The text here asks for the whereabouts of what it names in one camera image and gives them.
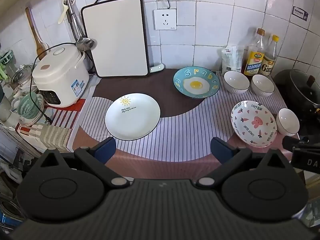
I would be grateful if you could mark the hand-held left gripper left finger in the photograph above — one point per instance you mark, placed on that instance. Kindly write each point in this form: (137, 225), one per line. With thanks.
(106, 148)

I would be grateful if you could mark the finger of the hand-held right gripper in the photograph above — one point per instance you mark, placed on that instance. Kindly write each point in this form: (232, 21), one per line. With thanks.
(291, 142)

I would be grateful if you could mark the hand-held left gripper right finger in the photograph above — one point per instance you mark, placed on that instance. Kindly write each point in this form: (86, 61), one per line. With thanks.
(221, 148)

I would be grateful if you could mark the white ribbed bowl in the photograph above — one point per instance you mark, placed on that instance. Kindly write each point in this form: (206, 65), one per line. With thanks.
(236, 80)
(262, 83)
(288, 120)

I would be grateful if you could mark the white plate with sun print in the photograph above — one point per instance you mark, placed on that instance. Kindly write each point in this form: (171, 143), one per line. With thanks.
(132, 120)

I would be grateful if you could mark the pink rabbit print plate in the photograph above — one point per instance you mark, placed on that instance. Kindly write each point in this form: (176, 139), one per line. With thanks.
(253, 122)

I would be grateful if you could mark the teal plate with egg print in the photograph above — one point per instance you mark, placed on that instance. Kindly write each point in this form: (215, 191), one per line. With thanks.
(196, 85)

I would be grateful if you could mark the black wok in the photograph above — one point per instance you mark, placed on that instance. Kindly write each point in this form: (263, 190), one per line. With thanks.
(292, 97)

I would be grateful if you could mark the striped pink brown tablecloth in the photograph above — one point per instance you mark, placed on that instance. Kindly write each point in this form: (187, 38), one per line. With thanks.
(175, 135)

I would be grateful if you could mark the beige striped towel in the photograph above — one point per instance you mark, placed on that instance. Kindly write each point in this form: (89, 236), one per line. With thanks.
(56, 137)

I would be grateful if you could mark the glass wok lid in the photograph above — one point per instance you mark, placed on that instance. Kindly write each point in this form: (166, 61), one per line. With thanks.
(303, 87)

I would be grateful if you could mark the red striped cloth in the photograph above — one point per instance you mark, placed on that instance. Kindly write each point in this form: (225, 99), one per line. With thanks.
(62, 112)

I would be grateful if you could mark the yellow cap vinegar bottle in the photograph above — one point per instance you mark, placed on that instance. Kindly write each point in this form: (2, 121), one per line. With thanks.
(269, 62)

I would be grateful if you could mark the white rice cooker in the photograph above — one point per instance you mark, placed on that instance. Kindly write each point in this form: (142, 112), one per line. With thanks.
(60, 75)

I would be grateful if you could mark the green plastic basket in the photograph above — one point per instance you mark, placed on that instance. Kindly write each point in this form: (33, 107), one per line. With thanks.
(27, 107)

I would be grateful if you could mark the brown cap sauce bottle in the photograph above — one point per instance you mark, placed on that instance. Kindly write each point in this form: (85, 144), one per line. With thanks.
(253, 60)

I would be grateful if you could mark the metal ladle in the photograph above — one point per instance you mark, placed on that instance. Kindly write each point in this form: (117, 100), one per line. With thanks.
(86, 43)

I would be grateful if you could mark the small glass lid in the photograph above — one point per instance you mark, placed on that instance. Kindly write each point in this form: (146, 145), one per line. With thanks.
(22, 77)

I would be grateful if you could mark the white cutting board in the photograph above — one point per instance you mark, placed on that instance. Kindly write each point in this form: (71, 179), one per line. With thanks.
(115, 37)

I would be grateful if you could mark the wooden spatula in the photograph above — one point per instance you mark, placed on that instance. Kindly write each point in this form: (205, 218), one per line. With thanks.
(37, 40)

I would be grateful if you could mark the green plastic holder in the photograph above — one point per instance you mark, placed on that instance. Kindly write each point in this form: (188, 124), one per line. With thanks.
(6, 60)

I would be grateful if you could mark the white hanging peeler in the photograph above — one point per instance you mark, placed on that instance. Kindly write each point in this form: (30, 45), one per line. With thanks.
(62, 15)

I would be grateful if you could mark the wall sticker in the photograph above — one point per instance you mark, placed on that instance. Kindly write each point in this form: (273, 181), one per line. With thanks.
(300, 13)

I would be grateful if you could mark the white wall socket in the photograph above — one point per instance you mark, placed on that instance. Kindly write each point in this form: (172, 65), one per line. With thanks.
(165, 19)

